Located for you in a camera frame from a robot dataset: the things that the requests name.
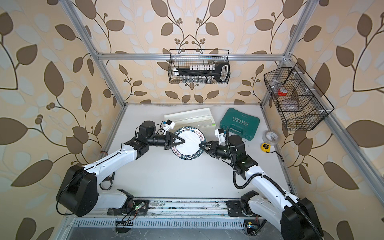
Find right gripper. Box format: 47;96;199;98
200;140;237;162

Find red item in basket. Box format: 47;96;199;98
278;88;289;97

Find white plate green rim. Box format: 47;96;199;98
171;126;208;161

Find clear tape roll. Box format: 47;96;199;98
263;131;279;146

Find yellow tape measure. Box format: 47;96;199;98
261;143;271;153

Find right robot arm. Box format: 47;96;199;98
199;135;324;240

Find black corrugated cable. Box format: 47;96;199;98
224;128;323;240

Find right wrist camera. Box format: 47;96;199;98
215;128;226;145

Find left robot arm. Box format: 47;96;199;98
56;121;185;217

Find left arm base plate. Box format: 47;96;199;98
107;189;150;216

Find black socket set holder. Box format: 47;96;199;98
173;62;231;83

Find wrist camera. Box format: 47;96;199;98
163;120;176;132
215;128;226;145

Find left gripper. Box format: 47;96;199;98
145;132;185;149

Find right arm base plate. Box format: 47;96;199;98
226;200;259;218

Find black wire basket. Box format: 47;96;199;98
264;63;335;131
168;48;231;85

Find green tool case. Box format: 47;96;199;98
220;108;260;141

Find right black wire basket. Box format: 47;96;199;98
264;63;335;131

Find rear black wire basket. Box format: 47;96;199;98
168;48;231;85

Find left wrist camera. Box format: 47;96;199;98
163;120;176;132

